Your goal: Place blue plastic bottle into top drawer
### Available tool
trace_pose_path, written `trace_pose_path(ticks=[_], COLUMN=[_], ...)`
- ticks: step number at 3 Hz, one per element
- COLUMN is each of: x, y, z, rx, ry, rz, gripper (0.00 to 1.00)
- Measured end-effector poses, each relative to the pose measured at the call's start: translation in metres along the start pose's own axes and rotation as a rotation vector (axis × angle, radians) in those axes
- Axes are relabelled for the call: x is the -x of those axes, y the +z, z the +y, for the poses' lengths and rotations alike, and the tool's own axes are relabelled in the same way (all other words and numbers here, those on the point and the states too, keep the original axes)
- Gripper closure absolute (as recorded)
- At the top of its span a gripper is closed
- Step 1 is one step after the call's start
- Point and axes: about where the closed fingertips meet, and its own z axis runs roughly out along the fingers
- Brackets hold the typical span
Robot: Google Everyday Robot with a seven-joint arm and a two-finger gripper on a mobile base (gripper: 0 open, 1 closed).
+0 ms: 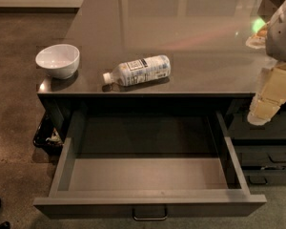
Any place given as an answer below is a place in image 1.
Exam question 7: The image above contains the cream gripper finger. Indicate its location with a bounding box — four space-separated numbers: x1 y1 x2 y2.
247 63 286 126
245 24 268 49

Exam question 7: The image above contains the blue plastic water bottle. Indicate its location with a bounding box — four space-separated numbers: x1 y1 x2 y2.
103 55 171 87

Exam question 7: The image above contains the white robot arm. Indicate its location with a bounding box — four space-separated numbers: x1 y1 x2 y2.
246 0 286 126

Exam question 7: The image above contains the open grey top drawer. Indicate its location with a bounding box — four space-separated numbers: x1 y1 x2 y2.
33 111 266 219

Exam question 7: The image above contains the grey cabinet counter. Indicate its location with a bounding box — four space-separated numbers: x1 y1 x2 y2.
36 0 286 138

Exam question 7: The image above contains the white ceramic bowl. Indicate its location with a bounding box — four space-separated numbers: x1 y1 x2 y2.
35 44 80 79

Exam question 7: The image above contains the black trash bin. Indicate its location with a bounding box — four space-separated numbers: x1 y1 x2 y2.
33 114 63 156

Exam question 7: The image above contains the metal drawer handle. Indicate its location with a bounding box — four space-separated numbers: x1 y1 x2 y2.
133 206 168 221

